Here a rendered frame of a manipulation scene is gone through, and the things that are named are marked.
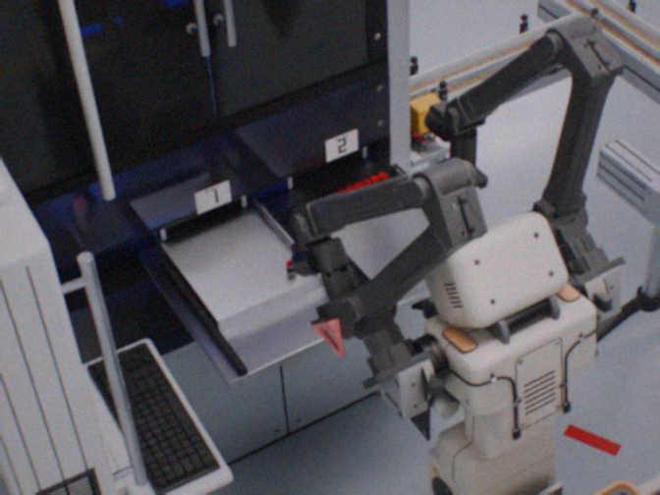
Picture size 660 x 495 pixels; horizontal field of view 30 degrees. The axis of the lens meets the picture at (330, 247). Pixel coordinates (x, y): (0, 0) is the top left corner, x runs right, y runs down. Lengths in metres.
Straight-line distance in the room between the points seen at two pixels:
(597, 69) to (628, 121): 2.60
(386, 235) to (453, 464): 0.66
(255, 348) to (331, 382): 0.82
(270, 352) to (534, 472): 0.60
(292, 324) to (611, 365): 1.40
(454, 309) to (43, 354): 0.70
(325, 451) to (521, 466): 1.17
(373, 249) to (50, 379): 0.98
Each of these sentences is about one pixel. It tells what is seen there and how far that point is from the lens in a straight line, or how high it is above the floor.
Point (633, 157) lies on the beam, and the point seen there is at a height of 0.55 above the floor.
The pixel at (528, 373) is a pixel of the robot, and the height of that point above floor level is 1.17.
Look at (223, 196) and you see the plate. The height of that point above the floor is 1.01.
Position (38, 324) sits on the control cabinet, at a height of 1.39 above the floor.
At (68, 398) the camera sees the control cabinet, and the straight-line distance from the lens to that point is 2.19.
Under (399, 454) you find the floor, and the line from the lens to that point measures 3.56.
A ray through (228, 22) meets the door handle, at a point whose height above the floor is 1.49.
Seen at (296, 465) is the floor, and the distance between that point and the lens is 3.55.
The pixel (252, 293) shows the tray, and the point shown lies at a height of 0.88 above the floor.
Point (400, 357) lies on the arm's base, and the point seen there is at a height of 1.22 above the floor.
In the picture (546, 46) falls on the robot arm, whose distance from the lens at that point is 2.17.
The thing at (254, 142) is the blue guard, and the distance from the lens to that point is 2.78.
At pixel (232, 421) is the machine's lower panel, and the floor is 0.25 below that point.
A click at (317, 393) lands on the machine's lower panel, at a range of 3.44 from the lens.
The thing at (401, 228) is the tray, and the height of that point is 0.88.
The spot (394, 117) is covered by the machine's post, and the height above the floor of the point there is 1.04.
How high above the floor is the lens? 2.81
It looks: 43 degrees down
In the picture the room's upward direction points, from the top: 4 degrees counter-clockwise
